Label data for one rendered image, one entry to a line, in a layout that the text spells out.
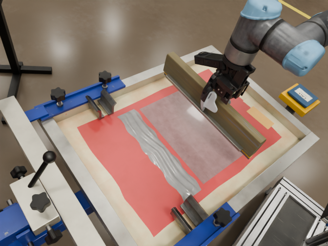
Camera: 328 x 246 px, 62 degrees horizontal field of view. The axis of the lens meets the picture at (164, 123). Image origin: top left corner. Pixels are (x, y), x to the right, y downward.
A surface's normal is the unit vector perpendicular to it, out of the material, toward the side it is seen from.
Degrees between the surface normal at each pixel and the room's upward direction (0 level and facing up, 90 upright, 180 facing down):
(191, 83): 90
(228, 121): 90
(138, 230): 0
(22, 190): 0
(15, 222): 0
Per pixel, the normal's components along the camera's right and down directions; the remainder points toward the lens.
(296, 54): -0.56, 0.19
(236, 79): -0.77, 0.40
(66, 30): 0.18, -0.59
